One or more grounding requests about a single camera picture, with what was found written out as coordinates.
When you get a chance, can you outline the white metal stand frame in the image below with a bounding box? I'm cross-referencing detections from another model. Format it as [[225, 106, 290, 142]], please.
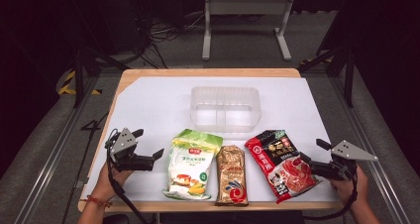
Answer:
[[201, 0, 296, 61]]

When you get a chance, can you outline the red and black sauce packet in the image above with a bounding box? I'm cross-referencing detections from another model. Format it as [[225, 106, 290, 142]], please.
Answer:
[[244, 129, 323, 204]]

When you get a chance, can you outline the yellow and black hazard tape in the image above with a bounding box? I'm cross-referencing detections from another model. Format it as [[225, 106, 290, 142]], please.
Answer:
[[57, 69, 102, 96]]

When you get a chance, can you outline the aluminium floor rail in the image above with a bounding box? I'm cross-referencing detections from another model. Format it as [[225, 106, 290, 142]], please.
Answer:
[[14, 76, 100, 224], [330, 74, 410, 224]]

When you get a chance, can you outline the black metal stand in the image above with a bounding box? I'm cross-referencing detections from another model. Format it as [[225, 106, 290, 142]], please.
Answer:
[[67, 0, 130, 109], [298, 45, 356, 109]]

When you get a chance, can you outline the person's left hand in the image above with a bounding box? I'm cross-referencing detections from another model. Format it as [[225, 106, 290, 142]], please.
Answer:
[[89, 163, 135, 203]]

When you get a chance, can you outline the white paper sheet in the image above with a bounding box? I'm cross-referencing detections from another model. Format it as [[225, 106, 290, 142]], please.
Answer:
[[81, 76, 348, 203]]

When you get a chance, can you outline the bundle of floor cables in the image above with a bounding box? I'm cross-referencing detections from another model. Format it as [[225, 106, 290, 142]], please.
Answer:
[[128, 0, 206, 69]]

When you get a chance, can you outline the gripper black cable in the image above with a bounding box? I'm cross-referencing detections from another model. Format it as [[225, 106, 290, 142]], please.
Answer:
[[104, 128, 150, 224], [303, 175, 360, 222]]

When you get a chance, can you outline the red string bracelet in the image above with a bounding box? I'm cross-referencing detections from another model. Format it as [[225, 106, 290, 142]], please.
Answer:
[[79, 194, 113, 209]]

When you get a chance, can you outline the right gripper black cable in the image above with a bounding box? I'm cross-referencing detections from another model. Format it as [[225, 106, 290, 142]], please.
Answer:
[[303, 175, 360, 222]]

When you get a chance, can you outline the clear plastic container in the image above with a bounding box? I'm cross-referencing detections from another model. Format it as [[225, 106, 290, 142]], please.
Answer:
[[189, 85, 263, 134]]

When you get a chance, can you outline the gold foil packet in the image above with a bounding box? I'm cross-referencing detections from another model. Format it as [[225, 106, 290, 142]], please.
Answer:
[[214, 145, 250, 207]]

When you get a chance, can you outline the wooden table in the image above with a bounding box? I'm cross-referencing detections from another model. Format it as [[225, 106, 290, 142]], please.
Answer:
[[77, 67, 345, 213]]

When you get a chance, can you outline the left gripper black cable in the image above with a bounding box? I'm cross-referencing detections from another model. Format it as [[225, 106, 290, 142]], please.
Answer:
[[104, 128, 150, 224]]

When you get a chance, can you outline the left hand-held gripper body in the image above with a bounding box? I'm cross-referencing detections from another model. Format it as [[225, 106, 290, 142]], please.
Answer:
[[104, 127, 156, 172]]

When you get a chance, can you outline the green and white starch bag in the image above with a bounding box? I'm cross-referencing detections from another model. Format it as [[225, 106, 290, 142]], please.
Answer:
[[161, 128, 224, 201]]

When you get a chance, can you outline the person's right hand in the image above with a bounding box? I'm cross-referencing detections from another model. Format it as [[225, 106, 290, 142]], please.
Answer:
[[330, 166, 369, 207]]

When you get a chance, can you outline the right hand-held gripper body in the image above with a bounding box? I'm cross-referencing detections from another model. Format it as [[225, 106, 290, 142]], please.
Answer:
[[310, 140, 379, 182]]

